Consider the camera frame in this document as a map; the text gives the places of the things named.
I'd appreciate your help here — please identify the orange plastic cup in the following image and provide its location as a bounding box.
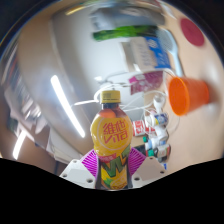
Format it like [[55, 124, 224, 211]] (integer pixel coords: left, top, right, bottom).
[[167, 76, 211, 117]]

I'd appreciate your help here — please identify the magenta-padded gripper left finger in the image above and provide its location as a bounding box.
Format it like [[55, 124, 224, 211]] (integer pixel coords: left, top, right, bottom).
[[59, 148, 102, 190]]

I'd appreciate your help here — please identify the white paddle hairbrush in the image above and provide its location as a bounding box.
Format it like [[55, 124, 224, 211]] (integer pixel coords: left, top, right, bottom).
[[156, 28, 185, 78]]

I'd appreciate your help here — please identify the flat round red coaster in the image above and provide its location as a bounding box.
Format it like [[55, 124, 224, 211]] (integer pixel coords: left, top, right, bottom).
[[179, 17, 206, 48]]

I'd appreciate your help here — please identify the red and white canister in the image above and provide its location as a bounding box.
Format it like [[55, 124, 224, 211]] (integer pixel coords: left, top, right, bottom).
[[132, 119, 156, 137]]

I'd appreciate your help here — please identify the white and blue box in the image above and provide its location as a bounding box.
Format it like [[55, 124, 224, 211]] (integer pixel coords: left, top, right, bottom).
[[120, 35, 172, 73]]

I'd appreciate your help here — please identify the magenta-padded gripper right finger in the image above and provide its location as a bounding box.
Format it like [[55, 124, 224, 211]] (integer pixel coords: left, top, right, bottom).
[[124, 147, 168, 190]]

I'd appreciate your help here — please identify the grey shaker bottle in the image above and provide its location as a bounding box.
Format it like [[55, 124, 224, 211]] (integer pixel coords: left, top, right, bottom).
[[89, 6, 166, 29]]

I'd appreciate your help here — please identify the white tube ceiling light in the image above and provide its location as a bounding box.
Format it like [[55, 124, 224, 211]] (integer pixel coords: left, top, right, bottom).
[[12, 129, 28, 161]]

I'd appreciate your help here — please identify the dark bottle with red label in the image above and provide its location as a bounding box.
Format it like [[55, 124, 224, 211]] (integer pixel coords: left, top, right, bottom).
[[156, 143, 172, 158]]

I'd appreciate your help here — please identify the white cylindrical bottle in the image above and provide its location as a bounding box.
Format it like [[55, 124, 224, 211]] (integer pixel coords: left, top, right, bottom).
[[149, 112, 169, 127]]

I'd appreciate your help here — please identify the magenta drink carton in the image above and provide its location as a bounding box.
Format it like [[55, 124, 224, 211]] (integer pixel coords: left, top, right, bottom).
[[128, 70, 165, 96]]

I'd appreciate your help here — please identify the yellow labelled drink bottle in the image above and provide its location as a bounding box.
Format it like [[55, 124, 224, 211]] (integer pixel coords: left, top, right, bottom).
[[89, 89, 134, 191]]

